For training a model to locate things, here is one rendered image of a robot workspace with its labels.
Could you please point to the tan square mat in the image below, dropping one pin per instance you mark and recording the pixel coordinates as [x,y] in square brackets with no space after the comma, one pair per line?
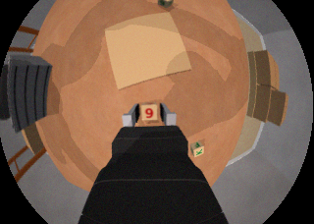
[145,48]

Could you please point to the beige letter block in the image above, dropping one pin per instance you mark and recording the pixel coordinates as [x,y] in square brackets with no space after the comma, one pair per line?
[197,148]
[165,3]
[149,111]

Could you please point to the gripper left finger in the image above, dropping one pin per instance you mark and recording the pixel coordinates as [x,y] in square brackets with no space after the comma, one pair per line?
[131,118]

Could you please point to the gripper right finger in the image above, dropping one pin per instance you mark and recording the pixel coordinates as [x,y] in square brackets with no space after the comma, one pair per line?
[168,117]

